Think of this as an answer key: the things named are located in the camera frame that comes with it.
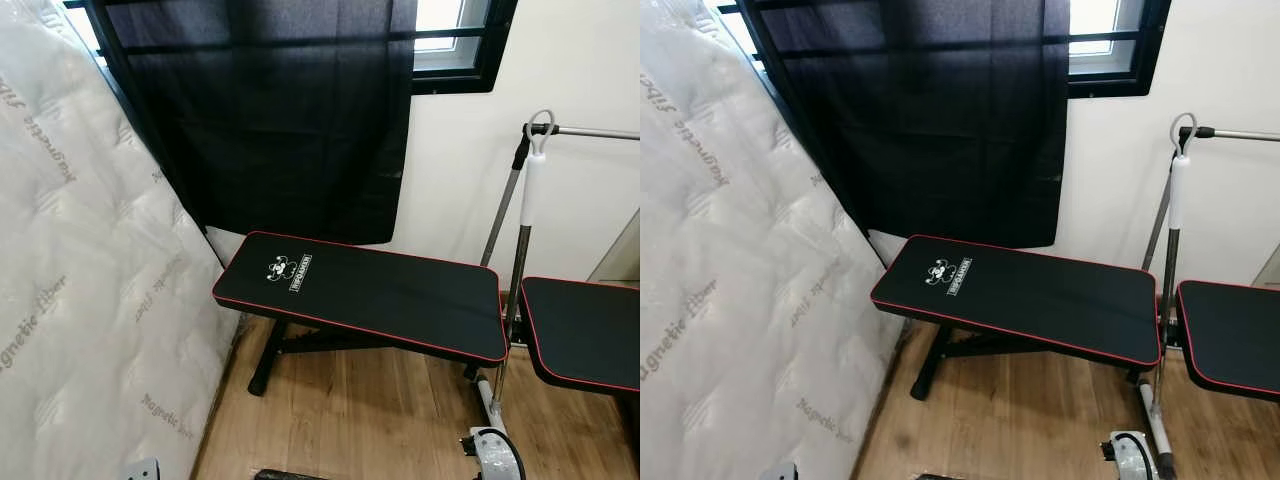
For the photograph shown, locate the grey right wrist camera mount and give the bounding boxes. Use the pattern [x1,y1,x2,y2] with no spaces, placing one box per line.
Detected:
[462,427,528,480]
[1103,430,1163,480]

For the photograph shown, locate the grey metal rod black joint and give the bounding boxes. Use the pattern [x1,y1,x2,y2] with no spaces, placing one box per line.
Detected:
[1142,125,1280,273]
[480,120,641,269]

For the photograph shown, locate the black window frame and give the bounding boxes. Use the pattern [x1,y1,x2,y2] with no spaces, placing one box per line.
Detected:
[715,0,1173,100]
[60,0,519,97]

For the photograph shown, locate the black and chrome bench frame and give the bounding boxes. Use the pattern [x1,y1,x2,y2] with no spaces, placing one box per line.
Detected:
[910,322,1179,479]
[247,318,511,433]

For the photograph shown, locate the black curtain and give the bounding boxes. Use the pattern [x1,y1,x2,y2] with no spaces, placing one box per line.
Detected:
[85,0,419,247]
[735,0,1071,250]

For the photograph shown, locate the quilted white mattress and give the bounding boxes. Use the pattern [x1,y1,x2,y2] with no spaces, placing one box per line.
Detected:
[640,0,906,480]
[0,0,241,480]

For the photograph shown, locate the plain black red-trimmed bench pad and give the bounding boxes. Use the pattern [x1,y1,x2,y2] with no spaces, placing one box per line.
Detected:
[1176,280,1280,402]
[520,277,641,395]

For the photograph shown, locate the black bench pad with logo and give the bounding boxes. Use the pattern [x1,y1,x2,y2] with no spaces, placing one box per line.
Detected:
[212,231,509,365]
[870,235,1164,369]

